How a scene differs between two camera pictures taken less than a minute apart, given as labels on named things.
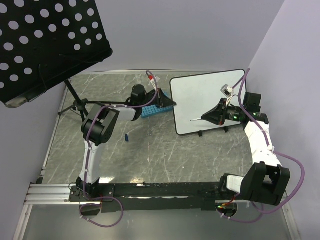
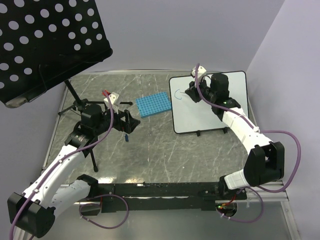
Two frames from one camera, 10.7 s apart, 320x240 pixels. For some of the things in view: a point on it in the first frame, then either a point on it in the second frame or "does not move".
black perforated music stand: [44, 42] does not move
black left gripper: [162, 100] → [128, 126]
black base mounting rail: [151, 197] does not move
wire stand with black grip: [81, 103] does not move
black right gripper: [217, 115] → [192, 92]
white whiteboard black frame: [194, 96] does not move
